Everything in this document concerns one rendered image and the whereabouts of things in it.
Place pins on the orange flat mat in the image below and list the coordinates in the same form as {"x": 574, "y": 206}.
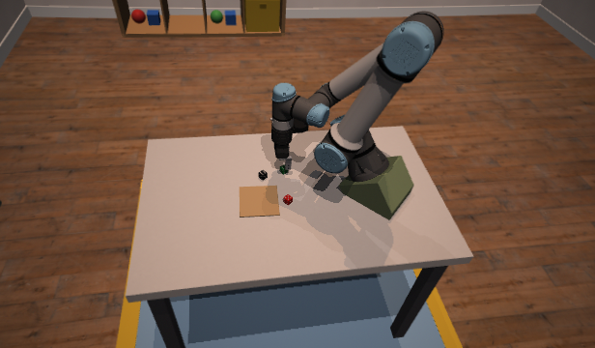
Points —
{"x": 259, "y": 201}

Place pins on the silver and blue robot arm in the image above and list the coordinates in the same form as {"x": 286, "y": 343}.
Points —
{"x": 405, "y": 52}

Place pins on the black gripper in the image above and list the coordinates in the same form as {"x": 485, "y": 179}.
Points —
{"x": 281, "y": 135}

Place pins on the red die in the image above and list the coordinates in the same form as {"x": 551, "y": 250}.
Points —
{"x": 288, "y": 199}

